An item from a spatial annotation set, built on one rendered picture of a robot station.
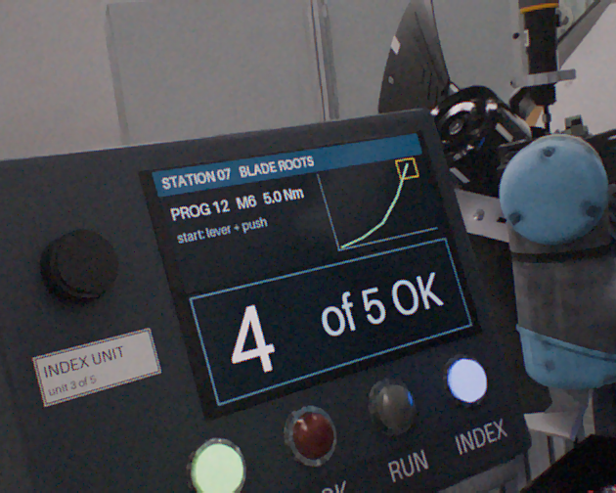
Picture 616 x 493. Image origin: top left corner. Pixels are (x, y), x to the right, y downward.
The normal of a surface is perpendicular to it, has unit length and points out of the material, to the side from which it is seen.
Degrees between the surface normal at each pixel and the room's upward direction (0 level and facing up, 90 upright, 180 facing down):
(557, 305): 89
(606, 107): 50
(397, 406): 75
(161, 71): 90
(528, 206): 89
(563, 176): 90
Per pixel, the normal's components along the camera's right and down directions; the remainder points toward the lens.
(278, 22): 0.21, 0.11
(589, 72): -0.68, -0.50
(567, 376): -0.33, 0.20
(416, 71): -0.97, 0.04
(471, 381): 0.50, -0.18
